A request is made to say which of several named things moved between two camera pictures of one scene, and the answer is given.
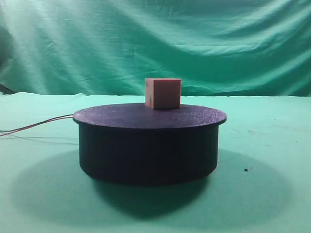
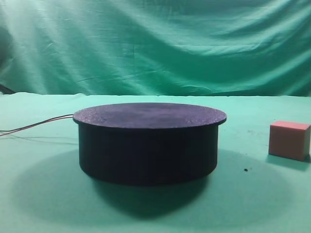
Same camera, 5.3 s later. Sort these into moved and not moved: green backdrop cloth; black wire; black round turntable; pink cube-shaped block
Moved: pink cube-shaped block
Not moved: black wire; black round turntable; green backdrop cloth
